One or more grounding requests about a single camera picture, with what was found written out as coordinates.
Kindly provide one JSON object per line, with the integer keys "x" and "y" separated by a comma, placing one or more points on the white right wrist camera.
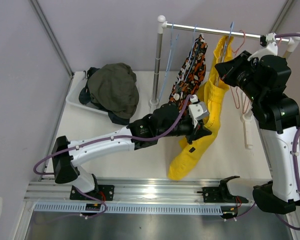
{"x": 269, "y": 47}

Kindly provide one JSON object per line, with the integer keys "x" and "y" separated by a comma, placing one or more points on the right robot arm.
{"x": 263, "y": 80}

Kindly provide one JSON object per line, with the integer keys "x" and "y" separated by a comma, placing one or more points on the yellow shorts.
{"x": 212, "y": 95}

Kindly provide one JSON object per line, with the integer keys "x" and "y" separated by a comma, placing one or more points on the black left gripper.
{"x": 195, "y": 133}

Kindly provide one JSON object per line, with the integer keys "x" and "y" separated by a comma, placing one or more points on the white steel clothes rack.
{"x": 211, "y": 36}

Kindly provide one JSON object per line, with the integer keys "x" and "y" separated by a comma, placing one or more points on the white perforated plastic basket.
{"x": 78, "y": 83}

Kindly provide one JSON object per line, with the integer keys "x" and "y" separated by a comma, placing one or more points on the blue wire hanger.
{"x": 189, "y": 61}
{"x": 224, "y": 52}
{"x": 173, "y": 44}

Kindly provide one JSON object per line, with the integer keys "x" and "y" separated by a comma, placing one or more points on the camouflage patterned shorts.
{"x": 181, "y": 89}

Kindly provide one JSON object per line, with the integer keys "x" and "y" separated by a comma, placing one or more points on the olive green shorts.
{"x": 113, "y": 87}

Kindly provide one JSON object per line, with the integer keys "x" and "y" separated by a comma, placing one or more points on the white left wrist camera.
{"x": 197, "y": 110}

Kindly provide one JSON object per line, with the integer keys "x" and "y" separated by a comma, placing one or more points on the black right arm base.
{"x": 218, "y": 194}

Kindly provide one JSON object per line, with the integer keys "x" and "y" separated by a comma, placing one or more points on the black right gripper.
{"x": 228, "y": 70}

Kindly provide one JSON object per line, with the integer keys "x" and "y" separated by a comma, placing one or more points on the white slotted cable duct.
{"x": 130, "y": 208}

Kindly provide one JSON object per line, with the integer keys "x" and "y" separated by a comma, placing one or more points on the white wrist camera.
{"x": 197, "y": 110}
{"x": 269, "y": 47}

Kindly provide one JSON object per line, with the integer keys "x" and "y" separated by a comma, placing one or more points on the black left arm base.
{"x": 104, "y": 193}

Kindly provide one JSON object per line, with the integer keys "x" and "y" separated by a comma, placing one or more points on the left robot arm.
{"x": 166, "y": 121}

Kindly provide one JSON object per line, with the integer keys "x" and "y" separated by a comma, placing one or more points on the aluminium mounting rail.
{"x": 134, "y": 191}

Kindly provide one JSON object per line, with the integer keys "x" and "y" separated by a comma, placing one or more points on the dark navy shorts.
{"x": 85, "y": 98}

